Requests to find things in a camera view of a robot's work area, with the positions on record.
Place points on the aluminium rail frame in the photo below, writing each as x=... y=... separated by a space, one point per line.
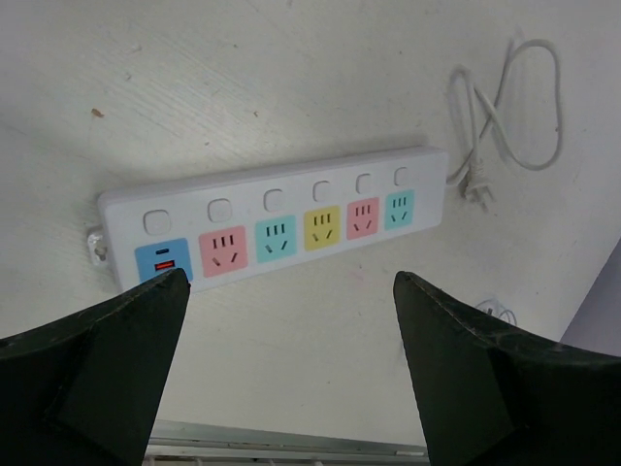
x=182 y=443

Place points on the white multicolour power strip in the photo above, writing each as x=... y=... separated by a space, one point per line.
x=227 y=227

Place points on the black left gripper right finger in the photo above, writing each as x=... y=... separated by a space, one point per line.
x=490 y=393

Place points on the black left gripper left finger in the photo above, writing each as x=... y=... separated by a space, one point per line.
x=86 y=389

